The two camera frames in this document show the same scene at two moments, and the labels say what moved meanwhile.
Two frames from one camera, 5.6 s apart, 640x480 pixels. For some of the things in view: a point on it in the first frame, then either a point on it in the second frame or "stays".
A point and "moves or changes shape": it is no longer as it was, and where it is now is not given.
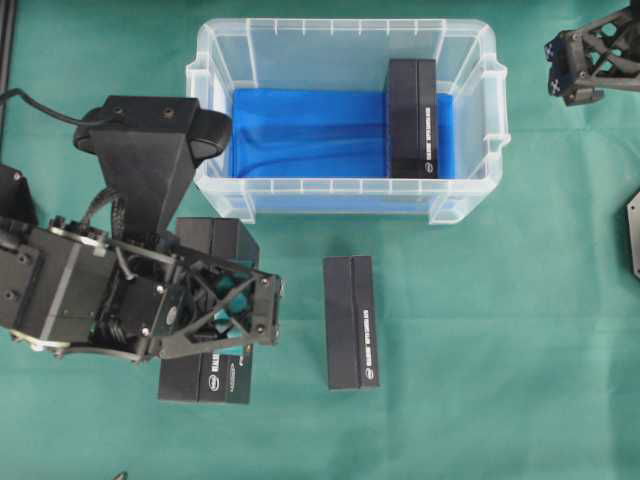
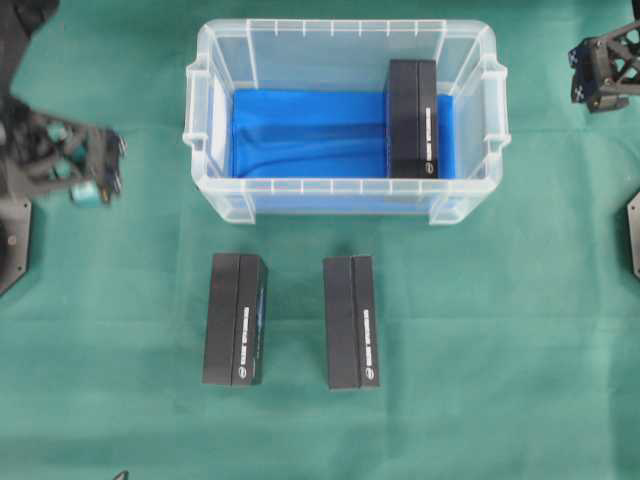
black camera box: (412, 112) stays
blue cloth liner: (329, 134) stays
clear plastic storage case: (351, 117) stays
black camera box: (351, 334) stays
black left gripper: (151, 303) -> (37, 148)
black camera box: (223, 377) moves or changes shape
